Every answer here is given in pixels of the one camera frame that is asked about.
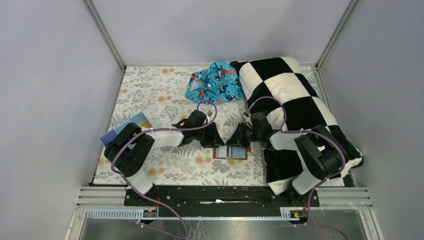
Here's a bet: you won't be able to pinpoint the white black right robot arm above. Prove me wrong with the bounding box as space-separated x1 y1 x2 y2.
226 112 346 206

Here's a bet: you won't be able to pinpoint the black white checkered pillow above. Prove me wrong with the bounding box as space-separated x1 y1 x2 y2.
230 56 363 195

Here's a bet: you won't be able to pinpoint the aluminium frame rail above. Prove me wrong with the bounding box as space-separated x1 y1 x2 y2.
77 185 373 221

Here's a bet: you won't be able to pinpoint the brown leather card holder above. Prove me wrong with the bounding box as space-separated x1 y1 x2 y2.
212 145 251 160

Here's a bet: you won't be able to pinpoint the blue plastic organizer box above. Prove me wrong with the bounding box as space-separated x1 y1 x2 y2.
100 111 154 148

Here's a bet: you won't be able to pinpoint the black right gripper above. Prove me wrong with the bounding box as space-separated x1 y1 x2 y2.
225 122 262 148

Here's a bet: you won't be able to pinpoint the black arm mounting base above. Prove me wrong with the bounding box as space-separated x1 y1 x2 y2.
124 185 308 218

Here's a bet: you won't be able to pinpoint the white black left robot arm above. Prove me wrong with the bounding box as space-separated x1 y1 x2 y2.
103 110 225 206

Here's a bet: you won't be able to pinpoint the blue patterned cloth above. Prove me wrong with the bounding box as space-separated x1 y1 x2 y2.
185 61 245 105

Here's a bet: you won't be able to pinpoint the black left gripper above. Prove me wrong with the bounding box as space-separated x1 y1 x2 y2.
193 121 225 148

